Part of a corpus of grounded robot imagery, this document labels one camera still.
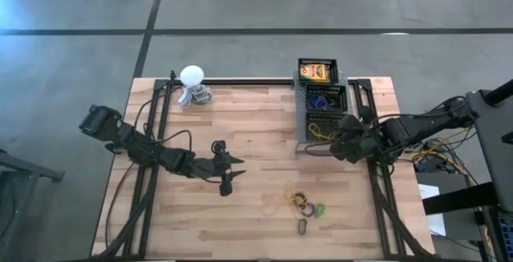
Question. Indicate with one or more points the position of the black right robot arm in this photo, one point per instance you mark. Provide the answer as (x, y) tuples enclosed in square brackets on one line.
[(425, 123)]

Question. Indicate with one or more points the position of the black flat bar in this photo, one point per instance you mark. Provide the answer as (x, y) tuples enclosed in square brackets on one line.
[(461, 198)]

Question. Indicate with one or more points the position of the grey metal stand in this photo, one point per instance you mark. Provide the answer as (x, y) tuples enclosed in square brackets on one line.
[(24, 166)]

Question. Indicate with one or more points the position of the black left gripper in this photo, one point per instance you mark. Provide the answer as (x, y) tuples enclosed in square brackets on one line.
[(202, 166)]

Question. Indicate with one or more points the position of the black pole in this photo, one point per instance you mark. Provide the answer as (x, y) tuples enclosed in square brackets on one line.
[(499, 93)]

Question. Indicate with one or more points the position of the white paper sheet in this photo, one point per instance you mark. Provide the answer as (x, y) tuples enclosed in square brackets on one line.
[(437, 226)]

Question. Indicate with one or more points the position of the yellow green crayon box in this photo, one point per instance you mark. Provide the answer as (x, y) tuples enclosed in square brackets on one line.
[(314, 73)]

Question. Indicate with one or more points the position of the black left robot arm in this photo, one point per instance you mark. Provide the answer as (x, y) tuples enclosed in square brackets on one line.
[(136, 147)]

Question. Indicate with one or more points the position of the white mushroom lamp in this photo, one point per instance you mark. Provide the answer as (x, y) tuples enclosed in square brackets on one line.
[(191, 75)]

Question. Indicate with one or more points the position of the black aluminium table frame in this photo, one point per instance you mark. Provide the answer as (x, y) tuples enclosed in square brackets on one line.
[(260, 81)]

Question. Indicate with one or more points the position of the grey perforated metal shelf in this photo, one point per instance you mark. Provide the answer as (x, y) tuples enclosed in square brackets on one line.
[(300, 101)]

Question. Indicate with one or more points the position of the computer screen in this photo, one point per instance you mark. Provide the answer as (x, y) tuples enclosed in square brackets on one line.
[(507, 230)]

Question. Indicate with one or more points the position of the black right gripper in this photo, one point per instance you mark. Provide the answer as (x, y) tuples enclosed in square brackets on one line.
[(360, 142)]

